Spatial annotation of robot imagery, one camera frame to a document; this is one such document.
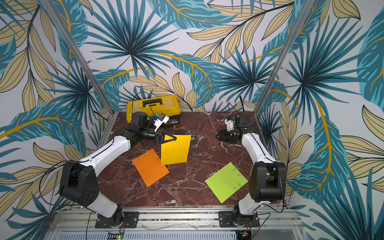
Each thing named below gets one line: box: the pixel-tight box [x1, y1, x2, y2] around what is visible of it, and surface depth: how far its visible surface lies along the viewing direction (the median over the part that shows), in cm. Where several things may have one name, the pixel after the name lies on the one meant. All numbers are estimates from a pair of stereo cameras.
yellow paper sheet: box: [161, 134, 192, 165], surface depth 77 cm
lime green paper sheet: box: [205, 162, 249, 204], surface depth 89 cm
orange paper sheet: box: [132, 148, 170, 188], surface depth 93 cm
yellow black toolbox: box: [126, 95, 181, 125], surface depth 102 cm
